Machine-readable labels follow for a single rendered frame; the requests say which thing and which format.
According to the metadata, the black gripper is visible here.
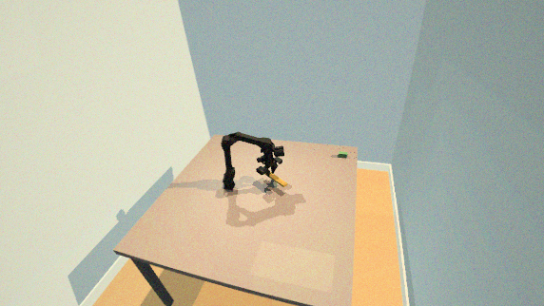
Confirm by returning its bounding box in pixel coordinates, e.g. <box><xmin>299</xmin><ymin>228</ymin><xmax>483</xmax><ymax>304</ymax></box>
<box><xmin>256</xmin><ymin>157</ymin><xmax>282</xmax><ymax>177</ymax></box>

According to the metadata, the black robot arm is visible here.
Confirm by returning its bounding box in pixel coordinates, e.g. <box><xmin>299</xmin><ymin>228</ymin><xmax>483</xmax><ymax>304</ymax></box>
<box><xmin>221</xmin><ymin>132</ymin><xmax>284</xmax><ymax>190</ymax></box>

